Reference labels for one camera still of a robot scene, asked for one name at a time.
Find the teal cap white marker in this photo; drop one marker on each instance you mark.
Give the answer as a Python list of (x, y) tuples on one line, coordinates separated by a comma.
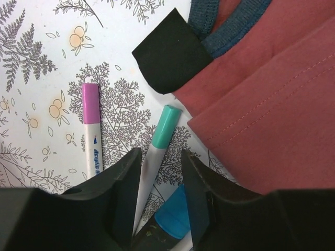
[(152, 162)]

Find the red folded shirt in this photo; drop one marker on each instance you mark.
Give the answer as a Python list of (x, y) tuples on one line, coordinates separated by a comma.
[(257, 78)]

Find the floral patterned table mat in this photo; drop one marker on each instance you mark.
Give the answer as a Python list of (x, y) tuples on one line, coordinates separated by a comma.
[(48, 49)]

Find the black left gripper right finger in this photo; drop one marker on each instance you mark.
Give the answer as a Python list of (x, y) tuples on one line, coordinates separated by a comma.
[(226, 216)]

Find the blue cap thin marker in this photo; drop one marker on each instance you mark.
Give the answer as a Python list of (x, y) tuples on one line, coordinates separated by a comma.
[(185, 244)]

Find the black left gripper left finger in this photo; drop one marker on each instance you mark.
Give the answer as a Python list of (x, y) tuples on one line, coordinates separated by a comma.
[(97, 214)]

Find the blue cap highlighter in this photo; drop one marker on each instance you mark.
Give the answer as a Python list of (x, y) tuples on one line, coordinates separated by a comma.
[(167, 226)]

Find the pink cap white marker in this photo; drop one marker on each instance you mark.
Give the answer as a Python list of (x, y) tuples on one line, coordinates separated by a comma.
[(92, 129)]

